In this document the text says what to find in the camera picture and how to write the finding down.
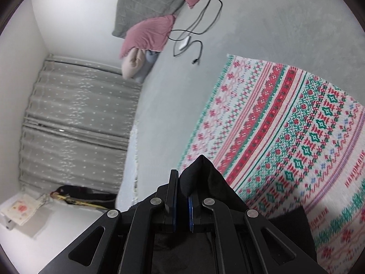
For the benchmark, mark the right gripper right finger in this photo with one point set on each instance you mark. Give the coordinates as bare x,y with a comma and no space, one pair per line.
191,203

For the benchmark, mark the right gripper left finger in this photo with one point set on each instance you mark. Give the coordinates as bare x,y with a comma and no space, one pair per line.
171,198

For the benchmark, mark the black jacket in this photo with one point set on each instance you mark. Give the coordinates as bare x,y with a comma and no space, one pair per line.
228,236

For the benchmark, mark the hanging clothes on rack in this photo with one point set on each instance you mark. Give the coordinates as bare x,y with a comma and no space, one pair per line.
83,196

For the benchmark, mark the white fringed throw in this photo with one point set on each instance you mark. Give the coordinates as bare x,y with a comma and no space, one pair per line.
132,163

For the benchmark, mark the patterned knit blanket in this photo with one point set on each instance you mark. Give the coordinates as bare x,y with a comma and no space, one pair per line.
284,138

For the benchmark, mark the grey star curtain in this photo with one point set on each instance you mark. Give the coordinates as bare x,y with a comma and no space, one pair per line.
77,126

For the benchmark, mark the blue-grey folded blanket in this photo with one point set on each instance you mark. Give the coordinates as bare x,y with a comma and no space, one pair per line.
150,59

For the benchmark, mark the beige folded blanket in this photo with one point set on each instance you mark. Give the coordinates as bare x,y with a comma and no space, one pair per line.
132,63

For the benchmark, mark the white box on floor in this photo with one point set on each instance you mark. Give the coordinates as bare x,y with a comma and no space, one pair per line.
17,210

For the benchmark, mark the white power bank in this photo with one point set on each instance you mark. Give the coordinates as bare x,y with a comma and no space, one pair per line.
184,43

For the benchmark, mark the pink pillow near curtain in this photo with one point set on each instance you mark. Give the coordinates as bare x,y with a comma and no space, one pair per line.
151,34

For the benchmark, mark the grey padded headboard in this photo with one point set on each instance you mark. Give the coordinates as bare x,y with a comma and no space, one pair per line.
131,12

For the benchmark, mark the grey bed sheet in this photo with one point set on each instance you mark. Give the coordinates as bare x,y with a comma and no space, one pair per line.
319,36

